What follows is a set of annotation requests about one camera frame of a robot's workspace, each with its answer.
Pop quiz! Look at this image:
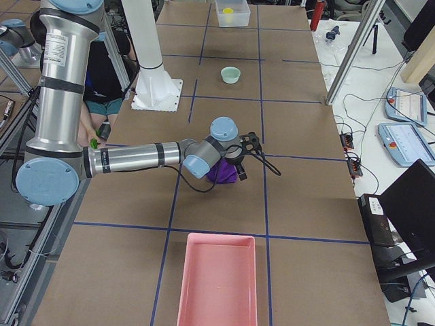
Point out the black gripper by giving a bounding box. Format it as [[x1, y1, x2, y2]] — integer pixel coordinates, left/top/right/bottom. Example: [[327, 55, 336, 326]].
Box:
[[225, 145, 247, 181]]

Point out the purple cloth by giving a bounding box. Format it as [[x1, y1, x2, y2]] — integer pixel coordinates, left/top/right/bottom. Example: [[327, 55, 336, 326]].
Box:
[[206, 159, 237, 184]]

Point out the yellow plastic cup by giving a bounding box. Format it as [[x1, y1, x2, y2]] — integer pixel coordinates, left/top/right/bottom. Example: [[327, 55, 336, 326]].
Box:
[[222, 7, 234, 24]]

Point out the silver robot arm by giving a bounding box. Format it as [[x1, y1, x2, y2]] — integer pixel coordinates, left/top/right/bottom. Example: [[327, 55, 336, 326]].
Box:
[[16, 1, 246, 206], [1, 18, 41, 62]]

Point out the black computer box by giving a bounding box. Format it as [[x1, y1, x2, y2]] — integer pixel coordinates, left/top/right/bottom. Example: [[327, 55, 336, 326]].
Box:
[[358, 194, 395, 248]]

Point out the clear plastic storage box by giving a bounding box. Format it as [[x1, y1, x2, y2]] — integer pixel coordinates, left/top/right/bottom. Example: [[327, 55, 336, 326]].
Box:
[[215, 0, 251, 28]]

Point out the mint green bowl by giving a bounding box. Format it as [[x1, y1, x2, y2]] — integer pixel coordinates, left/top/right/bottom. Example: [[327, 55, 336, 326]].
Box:
[[220, 67, 241, 84]]

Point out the pink plastic tray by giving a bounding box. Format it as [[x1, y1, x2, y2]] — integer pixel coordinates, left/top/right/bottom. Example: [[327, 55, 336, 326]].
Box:
[[177, 233, 258, 326]]

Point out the green grabber tool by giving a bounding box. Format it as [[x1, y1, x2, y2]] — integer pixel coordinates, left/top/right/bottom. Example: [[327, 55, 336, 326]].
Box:
[[87, 129, 100, 149]]

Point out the seated person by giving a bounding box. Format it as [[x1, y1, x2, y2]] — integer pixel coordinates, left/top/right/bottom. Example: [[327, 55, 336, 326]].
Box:
[[30, 13, 137, 147]]

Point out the near teach pendant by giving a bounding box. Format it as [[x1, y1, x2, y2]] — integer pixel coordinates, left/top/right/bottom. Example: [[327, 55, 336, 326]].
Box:
[[377, 122, 434, 167]]

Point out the teach pendant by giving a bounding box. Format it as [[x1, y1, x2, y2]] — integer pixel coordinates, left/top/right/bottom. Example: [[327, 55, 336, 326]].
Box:
[[377, 122, 434, 167], [385, 87, 428, 127]]

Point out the black monitor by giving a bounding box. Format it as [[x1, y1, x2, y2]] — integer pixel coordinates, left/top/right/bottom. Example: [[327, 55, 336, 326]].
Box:
[[379, 159, 434, 253]]

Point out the far teach pendant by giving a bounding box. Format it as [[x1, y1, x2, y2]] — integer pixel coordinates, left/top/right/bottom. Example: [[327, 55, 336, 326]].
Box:
[[385, 87, 428, 127]]

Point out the red cylinder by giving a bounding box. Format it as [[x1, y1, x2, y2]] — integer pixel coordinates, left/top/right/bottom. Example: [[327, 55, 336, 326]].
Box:
[[310, 0, 325, 31]]

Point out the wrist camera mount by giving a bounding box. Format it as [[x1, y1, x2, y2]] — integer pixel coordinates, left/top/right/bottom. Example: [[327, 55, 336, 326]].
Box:
[[240, 132, 262, 155]]

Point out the white camera pedestal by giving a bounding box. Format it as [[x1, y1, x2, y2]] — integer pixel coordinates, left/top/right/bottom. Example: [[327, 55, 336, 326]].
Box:
[[122, 0, 183, 112]]

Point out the aluminium frame post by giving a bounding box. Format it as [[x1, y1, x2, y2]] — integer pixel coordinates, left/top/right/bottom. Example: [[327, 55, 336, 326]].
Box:
[[325, 0, 385, 105]]

